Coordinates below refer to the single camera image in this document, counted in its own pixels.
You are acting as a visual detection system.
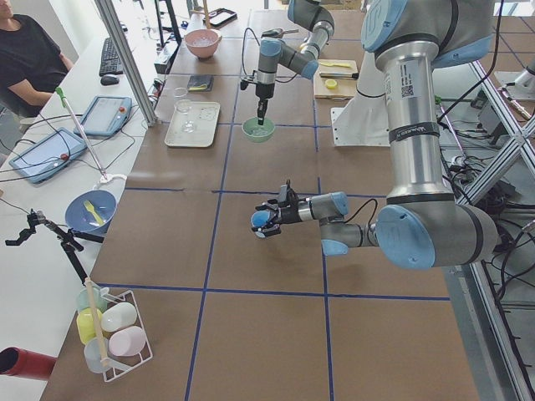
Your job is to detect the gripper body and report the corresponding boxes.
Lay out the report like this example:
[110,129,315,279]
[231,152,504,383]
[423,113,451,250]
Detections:
[240,70,276,102]
[273,180,313,226]

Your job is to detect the light blue cup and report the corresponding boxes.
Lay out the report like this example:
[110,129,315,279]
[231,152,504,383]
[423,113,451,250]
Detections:
[250,211,271,238]

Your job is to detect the green bowl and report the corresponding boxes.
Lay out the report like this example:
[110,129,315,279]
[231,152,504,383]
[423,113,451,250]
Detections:
[242,117,275,143]

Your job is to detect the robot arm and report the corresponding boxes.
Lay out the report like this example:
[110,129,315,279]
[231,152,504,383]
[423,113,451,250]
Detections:
[251,1,498,269]
[242,1,334,126]

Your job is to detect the ice cubes in green bowl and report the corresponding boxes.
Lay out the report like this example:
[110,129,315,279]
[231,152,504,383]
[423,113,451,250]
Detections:
[248,127,272,141]

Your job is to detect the metal ice scoop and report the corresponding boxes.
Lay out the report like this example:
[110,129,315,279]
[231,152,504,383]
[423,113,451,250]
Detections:
[261,28,299,38]

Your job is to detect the pink bowl with ice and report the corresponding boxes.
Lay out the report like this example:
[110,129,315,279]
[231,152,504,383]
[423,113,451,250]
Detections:
[184,29,222,59]

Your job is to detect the blue bowl with fork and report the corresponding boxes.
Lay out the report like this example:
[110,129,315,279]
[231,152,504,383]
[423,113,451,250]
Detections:
[64,190,117,236]

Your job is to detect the grey folded cloth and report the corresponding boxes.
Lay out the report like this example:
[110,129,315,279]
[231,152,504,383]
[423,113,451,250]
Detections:
[186,74,214,92]

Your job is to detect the wooden cutting board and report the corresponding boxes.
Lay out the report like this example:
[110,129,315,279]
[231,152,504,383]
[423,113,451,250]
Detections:
[313,59,359,99]

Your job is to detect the lemon half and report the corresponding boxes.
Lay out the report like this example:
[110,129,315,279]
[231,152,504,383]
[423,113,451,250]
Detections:
[324,79,338,89]

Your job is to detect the cream bear tray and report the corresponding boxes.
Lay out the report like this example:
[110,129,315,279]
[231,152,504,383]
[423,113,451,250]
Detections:
[164,101,221,148]

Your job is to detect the wine glass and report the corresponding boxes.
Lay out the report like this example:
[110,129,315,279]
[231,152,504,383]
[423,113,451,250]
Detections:
[175,99,196,133]

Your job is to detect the yellow plastic knife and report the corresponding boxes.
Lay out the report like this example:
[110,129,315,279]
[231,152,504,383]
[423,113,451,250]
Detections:
[318,61,353,69]

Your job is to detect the black keyboard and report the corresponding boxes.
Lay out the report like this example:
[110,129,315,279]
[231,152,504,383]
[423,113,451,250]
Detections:
[99,38,123,77]

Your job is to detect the far teach pendant tablet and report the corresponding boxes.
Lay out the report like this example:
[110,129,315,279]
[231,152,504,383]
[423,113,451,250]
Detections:
[80,96,133,138]

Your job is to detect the teach pendant tablet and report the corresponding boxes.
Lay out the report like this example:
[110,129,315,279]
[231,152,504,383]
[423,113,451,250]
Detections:
[80,96,133,138]
[9,128,87,184]

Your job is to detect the computer mouse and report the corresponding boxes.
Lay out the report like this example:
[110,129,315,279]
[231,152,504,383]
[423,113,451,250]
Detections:
[100,74,120,86]

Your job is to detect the white cup in rack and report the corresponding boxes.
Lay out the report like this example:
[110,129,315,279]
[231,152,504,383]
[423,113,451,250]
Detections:
[101,302,137,332]

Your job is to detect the pink cup in rack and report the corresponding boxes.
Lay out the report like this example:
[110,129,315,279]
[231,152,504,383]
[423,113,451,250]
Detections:
[109,326,146,357]

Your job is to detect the yellow cup in rack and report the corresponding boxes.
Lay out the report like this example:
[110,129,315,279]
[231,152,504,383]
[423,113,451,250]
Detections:
[76,307,96,345]

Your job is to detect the near teach pendant tablet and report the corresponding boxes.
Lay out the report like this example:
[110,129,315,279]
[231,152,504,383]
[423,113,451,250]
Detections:
[9,128,87,184]

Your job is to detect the seated person black shirt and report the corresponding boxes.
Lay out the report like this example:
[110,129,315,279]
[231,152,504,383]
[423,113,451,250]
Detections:
[1,1,74,117]

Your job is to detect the red cylinder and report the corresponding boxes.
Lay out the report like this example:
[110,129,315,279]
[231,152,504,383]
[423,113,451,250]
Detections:
[1,347,57,381]

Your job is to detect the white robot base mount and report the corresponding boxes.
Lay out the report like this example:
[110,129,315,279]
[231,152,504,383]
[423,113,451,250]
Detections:
[331,52,390,146]

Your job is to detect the aluminium frame post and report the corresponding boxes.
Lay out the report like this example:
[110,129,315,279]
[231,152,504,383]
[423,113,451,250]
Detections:
[95,0,158,127]

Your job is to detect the white wire cup rack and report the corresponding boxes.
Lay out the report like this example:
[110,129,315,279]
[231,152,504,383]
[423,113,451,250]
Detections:
[75,278,153,383]

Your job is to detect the black camera tripod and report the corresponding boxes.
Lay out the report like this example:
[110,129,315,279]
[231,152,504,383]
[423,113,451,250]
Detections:
[5,210,104,284]

